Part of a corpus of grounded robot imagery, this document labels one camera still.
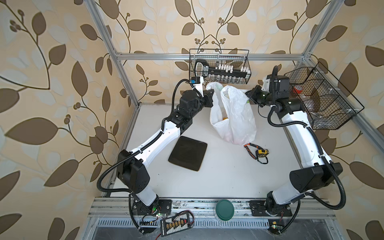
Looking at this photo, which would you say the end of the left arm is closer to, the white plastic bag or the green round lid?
the white plastic bag

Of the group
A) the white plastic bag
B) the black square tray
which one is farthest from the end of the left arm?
the black square tray

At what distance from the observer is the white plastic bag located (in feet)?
2.42

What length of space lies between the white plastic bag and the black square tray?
18cm

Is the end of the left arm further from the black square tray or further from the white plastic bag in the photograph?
the black square tray

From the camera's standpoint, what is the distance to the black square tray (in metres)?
0.90
